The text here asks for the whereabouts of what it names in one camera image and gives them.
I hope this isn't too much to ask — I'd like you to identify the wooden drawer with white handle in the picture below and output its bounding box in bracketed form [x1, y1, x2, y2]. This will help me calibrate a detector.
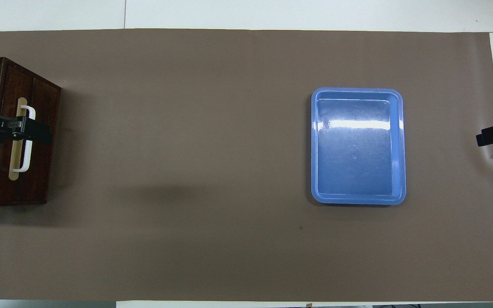
[0, 60, 36, 206]

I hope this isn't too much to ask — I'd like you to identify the dark wooden cabinet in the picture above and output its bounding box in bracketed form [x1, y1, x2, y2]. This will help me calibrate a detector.
[0, 56, 62, 207]

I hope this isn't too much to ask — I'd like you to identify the blue plastic tray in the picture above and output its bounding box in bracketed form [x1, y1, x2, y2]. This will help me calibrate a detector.
[311, 88, 407, 206]

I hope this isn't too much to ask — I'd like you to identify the brown table mat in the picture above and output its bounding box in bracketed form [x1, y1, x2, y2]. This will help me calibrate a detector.
[0, 28, 493, 302]

